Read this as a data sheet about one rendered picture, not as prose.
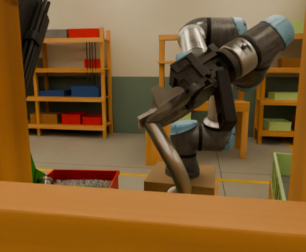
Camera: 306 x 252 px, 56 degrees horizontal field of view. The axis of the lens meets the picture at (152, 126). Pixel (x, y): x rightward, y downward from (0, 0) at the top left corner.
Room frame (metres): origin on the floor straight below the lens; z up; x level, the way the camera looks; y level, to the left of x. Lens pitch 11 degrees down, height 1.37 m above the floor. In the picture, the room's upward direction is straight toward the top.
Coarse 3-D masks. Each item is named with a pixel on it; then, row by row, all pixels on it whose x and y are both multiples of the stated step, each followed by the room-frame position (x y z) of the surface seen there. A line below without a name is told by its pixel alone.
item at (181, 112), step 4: (152, 104) 0.59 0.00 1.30; (180, 108) 0.57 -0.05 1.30; (184, 108) 0.57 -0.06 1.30; (172, 112) 0.57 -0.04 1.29; (176, 112) 0.57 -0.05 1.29; (180, 112) 0.57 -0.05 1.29; (184, 112) 0.58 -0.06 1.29; (168, 116) 0.57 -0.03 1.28; (172, 116) 0.57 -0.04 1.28; (176, 116) 0.57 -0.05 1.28; (180, 116) 0.59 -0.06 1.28; (160, 120) 0.56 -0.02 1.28; (164, 120) 0.56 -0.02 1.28; (168, 120) 0.56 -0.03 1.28; (172, 120) 0.57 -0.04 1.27; (164, 124) 0.56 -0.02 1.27; (168, 124) 0.58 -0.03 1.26
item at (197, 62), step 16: (208, 48) 0.62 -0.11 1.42; (224, 48) 0.60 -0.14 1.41; (176, 64) 0.57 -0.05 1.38; (192, 64) 0.57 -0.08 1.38; (208, 64) 0.60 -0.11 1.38; (224, 64) 0.59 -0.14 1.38; (176, 80) 0.59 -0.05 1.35; (192, 80) 0.56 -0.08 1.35; (208, 80) 0.55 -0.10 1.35; (208, 96) 0.59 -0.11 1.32
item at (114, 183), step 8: (56, 176) 1.29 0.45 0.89; (64, 176) 1.29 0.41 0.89; (72, 176) 1.29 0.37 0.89; (80, 176) 1.28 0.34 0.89; (88, 176) 1.28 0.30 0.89; (96, 176) 1.28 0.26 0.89; (104, 176) 1.28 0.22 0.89; (112, 176) 1.28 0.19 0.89; (56, 184) 1.20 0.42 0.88; (64, 184) 1.20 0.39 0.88; (72, 184) 1.18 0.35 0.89; (80, 184) 1.20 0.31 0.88; (88, 184) 1.20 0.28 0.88; (96, 184) 1.19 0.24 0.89; (104, 184) 1.21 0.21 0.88; (112, 184) 1.12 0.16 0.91
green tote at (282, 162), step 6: (276, 156) 1.37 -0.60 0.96; (282, 156) 1.42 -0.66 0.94; (288, 156) 1.41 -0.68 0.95; (276, 162) 1.27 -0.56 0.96; (282, 162) 1.42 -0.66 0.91; (288, 162) 1.41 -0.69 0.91; (276, 168) 1.19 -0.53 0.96; (282, 168) 1.42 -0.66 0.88; (288, 168) 1.41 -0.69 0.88; (276, 174) 1.22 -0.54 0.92; (282, 174) 1.42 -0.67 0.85; (288, 174) 1.41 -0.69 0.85; (276, 180) 1.16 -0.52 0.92; (276, 186) 1.15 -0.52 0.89; (282, 186) 0.99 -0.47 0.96; (276, 192) 1.15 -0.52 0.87; (282, 192) 0.94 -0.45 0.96; (276, 198) 1.13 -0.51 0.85; (282, 198) 0.89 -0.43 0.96
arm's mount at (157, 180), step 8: (160, 168) 1.27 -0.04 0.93; (200, 168) 1.28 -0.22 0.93; (208, 168) 1.28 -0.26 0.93; (152, 176) 1.17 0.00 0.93; (160, 176) 1.17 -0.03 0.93; (168, 176) 1.17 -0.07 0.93; (200, 176) 1.17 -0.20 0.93; (208, 176) 1.17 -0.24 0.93; (144, 184) 1.12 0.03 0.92; (152, 184) 1.11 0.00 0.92; (160, 184) 1.10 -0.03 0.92; (168, 184) 1.09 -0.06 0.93; (192, 184) 1.08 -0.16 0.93; (200, 184) 1.09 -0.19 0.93; (208, 184) 1.09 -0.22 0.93; (192, 192) 1.07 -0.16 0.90; (200, 192) 1.06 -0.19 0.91; (208, 192) 1.06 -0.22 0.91
